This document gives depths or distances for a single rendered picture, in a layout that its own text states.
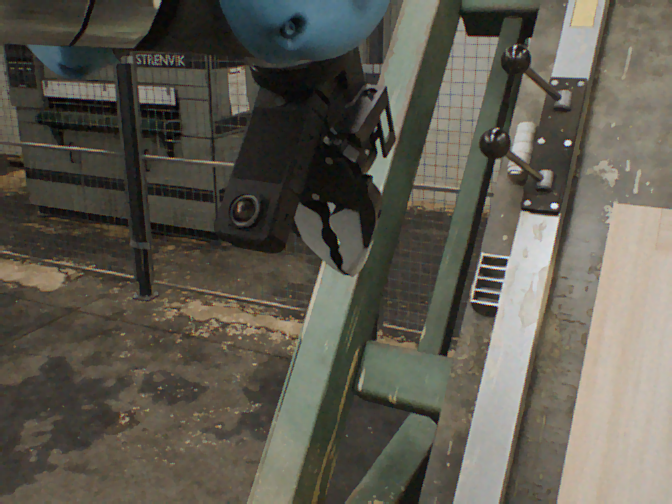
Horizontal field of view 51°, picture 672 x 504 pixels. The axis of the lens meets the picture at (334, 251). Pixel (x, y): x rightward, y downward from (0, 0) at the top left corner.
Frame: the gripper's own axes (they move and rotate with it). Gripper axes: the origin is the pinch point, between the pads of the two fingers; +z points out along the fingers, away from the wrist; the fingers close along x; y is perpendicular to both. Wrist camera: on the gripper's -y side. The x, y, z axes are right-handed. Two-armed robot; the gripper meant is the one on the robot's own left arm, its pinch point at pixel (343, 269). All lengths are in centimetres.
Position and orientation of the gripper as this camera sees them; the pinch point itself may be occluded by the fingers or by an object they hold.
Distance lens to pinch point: 60.2
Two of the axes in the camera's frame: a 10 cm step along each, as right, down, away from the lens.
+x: -9.0, -1.5, 4.2
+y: 4.0, -7.0, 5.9
